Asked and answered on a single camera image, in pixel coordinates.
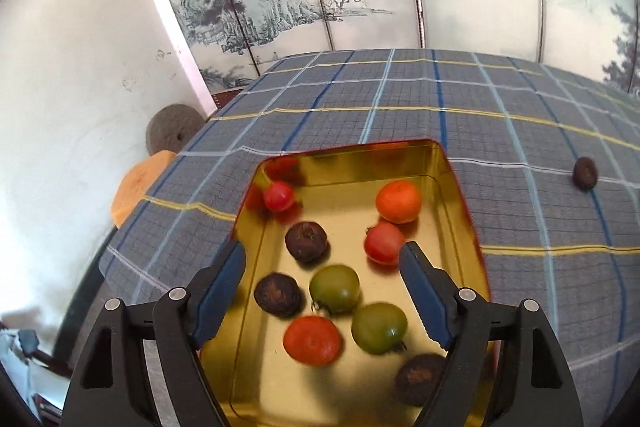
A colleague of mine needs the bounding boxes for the white crumpled paper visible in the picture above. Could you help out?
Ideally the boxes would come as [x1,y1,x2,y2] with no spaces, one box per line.
[0,314,71,408]

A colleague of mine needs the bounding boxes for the blue grey plaid tablecloth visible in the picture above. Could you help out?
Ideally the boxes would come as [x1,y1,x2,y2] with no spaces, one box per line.
[97,48,640,427]

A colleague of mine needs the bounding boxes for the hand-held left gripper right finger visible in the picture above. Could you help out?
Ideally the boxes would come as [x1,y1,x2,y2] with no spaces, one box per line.
[398,241,583,427]

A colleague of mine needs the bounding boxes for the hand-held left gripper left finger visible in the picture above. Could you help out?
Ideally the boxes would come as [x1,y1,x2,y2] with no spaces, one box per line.
[61,239,247,427]

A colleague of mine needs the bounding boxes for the small red tomato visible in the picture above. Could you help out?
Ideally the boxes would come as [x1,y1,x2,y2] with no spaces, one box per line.
[263,180,296,213]

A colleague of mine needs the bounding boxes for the green tomato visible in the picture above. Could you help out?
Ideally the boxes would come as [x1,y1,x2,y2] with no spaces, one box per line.
[351,302,409,354]
[309,264,361,314]

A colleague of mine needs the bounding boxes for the gold metal tin tray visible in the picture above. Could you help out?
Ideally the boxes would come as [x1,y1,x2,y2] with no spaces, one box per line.
[199,139,493,427]

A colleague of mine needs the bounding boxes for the brown woven basket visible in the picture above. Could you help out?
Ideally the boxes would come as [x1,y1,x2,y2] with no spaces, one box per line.
[210,88,246,110]

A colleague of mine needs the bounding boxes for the dark grey small object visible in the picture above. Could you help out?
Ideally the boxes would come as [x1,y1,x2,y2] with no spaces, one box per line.
[17,329,41,355]

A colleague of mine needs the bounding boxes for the dark wrinkled passion fruit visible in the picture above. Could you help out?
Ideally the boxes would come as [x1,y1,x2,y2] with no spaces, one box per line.
[253,272,303,319]
[285,221,329,264]
[394,353,448,407]
[572,156,599,191]

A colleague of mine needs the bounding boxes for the orange tangerine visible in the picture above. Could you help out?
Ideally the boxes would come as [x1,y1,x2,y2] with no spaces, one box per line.
[375,180,423,225]
[283,316,343,367]

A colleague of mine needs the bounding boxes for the orange plastic stool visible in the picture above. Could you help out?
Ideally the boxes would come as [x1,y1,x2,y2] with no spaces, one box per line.
[111,150,178,228]

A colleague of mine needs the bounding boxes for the grey round millstone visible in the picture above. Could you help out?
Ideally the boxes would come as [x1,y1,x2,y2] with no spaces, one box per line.
[145,104,205,156]

